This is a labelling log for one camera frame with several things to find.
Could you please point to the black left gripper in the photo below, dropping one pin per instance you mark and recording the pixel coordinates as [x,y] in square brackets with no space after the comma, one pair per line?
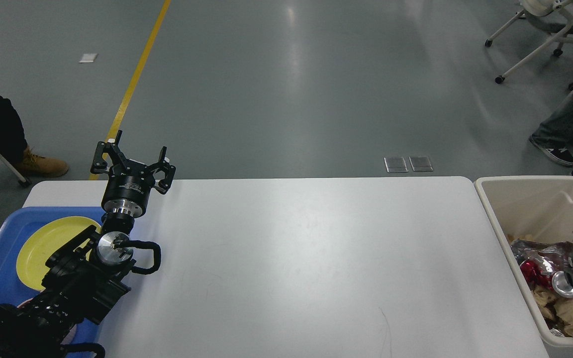
[127,192]

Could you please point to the yellow plate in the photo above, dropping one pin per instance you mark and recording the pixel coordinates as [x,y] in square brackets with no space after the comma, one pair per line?
[31,259]

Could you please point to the red wrapper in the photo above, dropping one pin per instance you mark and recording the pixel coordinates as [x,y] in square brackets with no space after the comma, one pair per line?
[537,274]

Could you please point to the foil sheet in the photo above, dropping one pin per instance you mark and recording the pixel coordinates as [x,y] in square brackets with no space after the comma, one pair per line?
[545,258]

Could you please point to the metal can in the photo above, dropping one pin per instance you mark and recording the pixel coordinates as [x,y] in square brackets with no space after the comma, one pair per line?
[561,285]

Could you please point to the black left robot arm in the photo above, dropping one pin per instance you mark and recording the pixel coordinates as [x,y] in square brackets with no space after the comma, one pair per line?
[114,255]

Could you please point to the white chair leg at left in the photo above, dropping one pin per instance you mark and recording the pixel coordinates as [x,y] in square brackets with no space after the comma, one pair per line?
[22,180]

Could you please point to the white floor marker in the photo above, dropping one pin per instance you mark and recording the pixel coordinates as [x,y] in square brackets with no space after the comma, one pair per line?
[88,58]

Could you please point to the blue plastic tray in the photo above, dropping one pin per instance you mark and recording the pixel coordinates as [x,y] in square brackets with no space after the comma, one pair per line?
[36,331]

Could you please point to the metal floor socket plates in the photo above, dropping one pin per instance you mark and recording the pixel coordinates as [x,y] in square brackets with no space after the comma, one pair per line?
[398,164]

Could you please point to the beige plastic bin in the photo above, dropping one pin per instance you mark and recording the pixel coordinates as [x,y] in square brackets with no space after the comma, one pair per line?
[539,206]

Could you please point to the office chair base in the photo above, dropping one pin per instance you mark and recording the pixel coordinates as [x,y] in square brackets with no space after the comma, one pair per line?
[552,17]

